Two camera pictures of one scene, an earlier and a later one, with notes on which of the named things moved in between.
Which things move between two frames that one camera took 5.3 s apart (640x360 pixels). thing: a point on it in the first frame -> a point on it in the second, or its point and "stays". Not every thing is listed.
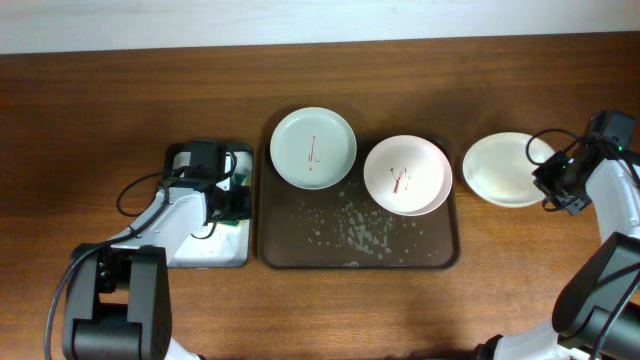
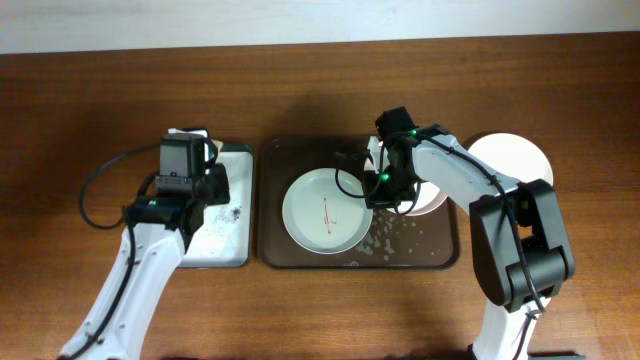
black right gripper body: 552,181 -> 382,198
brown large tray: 343,227 stays
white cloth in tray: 221,242 stays
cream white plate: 498,170 stays
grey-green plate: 313,148 -> 320,217
